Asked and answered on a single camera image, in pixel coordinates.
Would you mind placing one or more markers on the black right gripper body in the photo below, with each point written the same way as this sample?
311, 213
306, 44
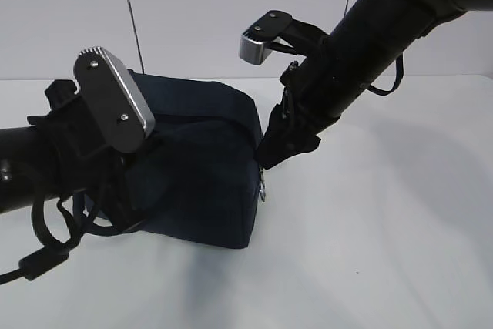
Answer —
302, 124

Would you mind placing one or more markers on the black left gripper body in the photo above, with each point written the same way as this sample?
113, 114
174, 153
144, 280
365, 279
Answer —
83, 164

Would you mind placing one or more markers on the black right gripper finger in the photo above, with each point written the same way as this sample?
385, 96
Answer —
281, 140

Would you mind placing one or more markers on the dark navy fabric lunch bag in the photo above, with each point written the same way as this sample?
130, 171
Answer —
195, 178

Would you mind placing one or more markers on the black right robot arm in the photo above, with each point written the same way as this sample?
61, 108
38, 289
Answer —
340, 65

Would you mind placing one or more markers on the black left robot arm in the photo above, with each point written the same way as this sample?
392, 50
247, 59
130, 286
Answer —
22, 153

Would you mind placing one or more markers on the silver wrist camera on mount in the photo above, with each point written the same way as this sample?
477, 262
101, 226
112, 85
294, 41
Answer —
278, 31

